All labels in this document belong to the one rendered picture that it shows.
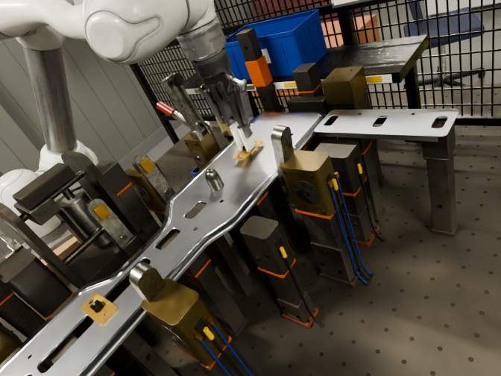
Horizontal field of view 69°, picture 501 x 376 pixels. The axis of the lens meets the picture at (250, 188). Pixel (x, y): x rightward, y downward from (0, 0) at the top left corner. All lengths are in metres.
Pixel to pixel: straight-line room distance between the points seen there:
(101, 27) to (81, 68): 3.08
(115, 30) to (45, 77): 0.74
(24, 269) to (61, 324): 0.13
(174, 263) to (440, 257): 0.59
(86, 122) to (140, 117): 0.57
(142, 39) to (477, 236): 0.81
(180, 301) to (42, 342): 0.30
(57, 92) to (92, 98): 2.36
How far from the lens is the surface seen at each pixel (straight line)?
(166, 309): 0.57
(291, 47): 1.13
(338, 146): 0.84
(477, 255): 0.95
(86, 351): 0.69
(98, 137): 3.68
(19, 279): 0.83
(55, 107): 1.35
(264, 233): 0.66
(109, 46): 0.60
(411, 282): 0.90
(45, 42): 1.24
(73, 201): 0.87
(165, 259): 0.72
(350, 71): 0.98
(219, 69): 0.77
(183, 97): 0.95
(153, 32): 0.60
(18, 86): 3.45
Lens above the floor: 1.42
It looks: 33 degrees down
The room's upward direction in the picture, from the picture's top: 25 degrees counter-clockwise
